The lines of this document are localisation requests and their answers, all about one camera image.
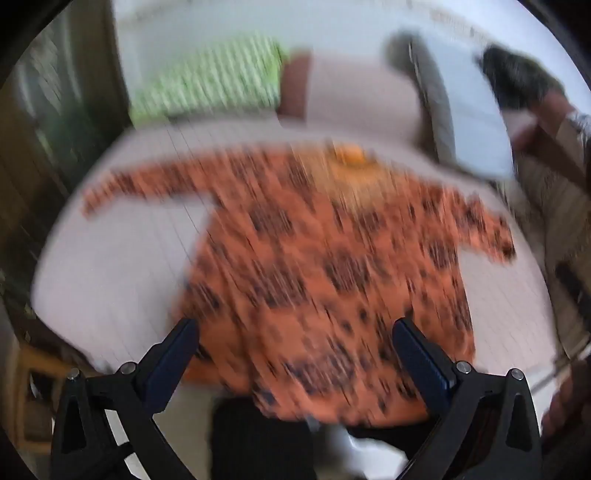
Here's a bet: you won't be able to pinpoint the white pillow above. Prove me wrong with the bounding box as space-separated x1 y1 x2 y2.
416 37 515 181

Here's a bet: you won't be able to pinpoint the beige quilted bed cover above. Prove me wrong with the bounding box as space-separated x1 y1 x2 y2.
34 117 555 416

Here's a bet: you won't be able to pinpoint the beige pillow with brown band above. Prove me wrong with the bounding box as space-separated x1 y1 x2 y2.
277 51 426 153

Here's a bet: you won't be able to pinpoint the green patterned pillow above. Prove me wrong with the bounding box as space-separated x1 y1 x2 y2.
129 37 289 125

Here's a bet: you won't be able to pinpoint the orange black floral garment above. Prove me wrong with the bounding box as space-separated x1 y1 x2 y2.
82 145 517 423

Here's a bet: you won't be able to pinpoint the person's black pants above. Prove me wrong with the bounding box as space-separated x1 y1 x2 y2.
211 397 416 480

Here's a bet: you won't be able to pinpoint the wooden stool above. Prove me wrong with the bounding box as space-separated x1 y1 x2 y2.
16 344 88 444

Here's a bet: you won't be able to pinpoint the wooden glass cabinet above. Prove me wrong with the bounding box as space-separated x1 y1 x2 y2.
0 9 130 324

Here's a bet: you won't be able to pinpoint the grey pillow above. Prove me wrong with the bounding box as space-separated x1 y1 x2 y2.
383 30 458 162

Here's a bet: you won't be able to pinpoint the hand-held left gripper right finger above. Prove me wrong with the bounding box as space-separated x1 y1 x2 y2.
392 317 542 480

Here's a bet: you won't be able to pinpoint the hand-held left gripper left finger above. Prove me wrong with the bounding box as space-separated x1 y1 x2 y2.
50 318 200 480

